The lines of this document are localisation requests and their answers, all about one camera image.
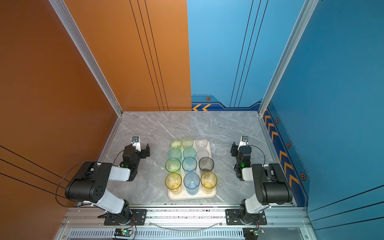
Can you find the teal cup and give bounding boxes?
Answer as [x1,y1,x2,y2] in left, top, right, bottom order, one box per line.
[168,148,182,160]
[183,147,197,159]

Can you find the dark smoke grey cup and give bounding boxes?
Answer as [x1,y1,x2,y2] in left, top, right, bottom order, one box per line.
[199,157,215,172]

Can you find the tall green clear cup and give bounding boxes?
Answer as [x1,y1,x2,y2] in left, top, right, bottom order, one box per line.
[165,158,181,174]

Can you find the small green clear glass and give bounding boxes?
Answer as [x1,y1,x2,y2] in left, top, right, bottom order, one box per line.
[170,139,182,149]

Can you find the amber yellow cup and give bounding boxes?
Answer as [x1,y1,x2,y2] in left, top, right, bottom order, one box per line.
[201,172,218,194]

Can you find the green dotted textured cup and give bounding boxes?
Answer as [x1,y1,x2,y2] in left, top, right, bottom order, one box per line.
[182,137,194,148]

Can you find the tall grey-blue cup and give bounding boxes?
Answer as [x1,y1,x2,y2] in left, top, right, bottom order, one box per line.
[182,157,198,174]

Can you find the tall blue clear cup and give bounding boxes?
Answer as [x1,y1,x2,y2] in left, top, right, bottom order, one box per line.
[184,173,200,196]

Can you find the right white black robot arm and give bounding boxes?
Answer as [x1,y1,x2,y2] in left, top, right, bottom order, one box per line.
[231,141,293,225]

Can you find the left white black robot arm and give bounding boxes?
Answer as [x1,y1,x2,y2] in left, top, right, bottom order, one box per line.
[65,143,150,226]

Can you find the white rectangular plastic tray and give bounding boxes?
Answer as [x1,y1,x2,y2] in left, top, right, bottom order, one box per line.
[167,141,217,201]

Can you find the left green circuit board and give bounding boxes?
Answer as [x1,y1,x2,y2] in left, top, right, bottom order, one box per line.
[114,228,135,240]

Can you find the green circuit board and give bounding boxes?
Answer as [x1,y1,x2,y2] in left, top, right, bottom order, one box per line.
[114,228,135,240]
[243,228,265,240]

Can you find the right green circuit board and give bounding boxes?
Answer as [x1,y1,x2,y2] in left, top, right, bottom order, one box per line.
[243,228,265,240]

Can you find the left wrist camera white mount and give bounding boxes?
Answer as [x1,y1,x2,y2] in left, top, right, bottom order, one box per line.
[132,136,141,152]

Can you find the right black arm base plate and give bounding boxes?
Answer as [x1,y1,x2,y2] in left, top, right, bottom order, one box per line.
[225,209,267,226]

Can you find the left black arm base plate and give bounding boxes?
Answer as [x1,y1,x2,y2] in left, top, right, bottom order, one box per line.
[104,209,147,227]

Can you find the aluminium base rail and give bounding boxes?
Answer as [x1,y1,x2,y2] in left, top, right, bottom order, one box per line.
[54,204,317,240]

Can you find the right aluminium corner post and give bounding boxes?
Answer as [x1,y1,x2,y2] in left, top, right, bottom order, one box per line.
[258,0,319,117]

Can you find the aluminium corner post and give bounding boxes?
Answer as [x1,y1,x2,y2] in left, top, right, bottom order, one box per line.
[49,0,123,117]
[258,0,319,117]

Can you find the left aluminium corner post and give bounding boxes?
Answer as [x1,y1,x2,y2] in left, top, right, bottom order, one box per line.
[49,0,123,117]

